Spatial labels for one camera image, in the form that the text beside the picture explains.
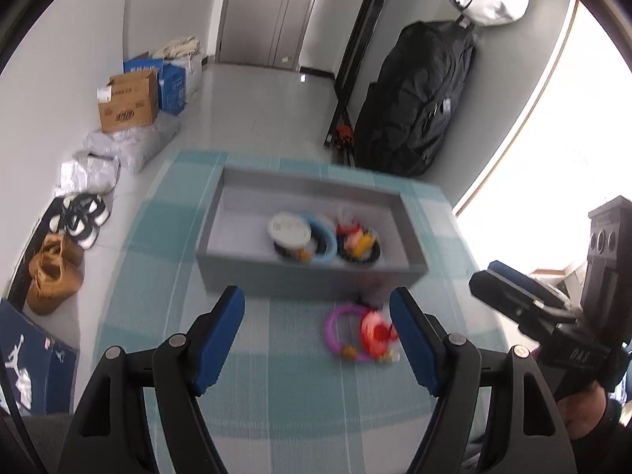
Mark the light blue ring bracelet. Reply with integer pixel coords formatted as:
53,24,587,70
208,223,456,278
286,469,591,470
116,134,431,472
296,213,340,265

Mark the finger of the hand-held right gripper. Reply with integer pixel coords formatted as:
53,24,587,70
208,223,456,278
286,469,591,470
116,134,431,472
486,259,574,311
468,271,581,339

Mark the blue shoe box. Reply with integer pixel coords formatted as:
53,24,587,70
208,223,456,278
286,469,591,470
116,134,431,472
0,297,80,416

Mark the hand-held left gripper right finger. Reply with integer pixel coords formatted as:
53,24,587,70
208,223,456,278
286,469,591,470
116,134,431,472
389,286,578,474

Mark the brown cardboard box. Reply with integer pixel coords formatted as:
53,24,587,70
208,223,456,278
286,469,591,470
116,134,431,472
96,69,160,133

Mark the black and white sneaker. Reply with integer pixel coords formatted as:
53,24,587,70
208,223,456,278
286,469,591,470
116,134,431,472
52,210,100,250
63,195,110,228

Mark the brown shoe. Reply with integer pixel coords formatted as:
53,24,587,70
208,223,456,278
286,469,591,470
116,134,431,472
42,233,85,267
27,252,82,316

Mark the black metal rack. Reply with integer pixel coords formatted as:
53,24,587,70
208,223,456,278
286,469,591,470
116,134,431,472
323,0,403,166

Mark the red round badge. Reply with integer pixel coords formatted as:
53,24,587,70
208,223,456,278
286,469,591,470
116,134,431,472
360,310,396,356

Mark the teal checked tablecloth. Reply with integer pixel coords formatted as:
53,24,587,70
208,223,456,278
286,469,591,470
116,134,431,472
91,150,499,474

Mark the black spiral hair tie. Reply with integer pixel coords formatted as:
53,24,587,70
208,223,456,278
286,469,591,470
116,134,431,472
338,236,382,263
274,227,331,262

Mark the silver plastic bag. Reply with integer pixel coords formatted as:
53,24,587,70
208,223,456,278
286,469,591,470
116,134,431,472
55,153,120,197

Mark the black backpack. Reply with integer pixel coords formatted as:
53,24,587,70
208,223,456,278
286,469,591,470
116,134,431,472
354,20,477,177

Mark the purple ring bracelet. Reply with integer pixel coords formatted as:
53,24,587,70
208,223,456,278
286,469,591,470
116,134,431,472
324,305,381,362

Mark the grey door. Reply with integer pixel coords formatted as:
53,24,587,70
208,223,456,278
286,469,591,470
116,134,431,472
217,0,329,70

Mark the person's right hand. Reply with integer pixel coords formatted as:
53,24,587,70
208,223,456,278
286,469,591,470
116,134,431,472
555,382,625,442

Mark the grey cardboard box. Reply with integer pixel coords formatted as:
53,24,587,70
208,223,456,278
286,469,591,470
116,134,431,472
196,165,429,302

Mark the blue open carton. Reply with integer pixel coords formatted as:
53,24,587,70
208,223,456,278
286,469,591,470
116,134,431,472
123,52,165,77

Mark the beige cloth bag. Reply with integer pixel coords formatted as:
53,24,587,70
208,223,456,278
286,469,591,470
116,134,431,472
152,36,201,60

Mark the bright window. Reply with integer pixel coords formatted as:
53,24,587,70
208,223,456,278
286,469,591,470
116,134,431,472
454,0,632,277

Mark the white sack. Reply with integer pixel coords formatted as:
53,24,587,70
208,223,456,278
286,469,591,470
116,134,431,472
180,54,203,104

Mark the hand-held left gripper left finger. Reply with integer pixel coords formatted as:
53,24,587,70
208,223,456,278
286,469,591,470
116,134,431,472
56,285,246,474

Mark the white plastic bag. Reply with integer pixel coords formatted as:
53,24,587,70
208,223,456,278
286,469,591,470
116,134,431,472
85,118,179,173

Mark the blue and white carton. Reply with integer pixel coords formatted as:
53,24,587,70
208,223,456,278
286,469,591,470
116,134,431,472
158,62,187,115

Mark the black floor mat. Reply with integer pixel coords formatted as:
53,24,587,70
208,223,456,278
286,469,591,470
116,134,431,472
7,202,65,312

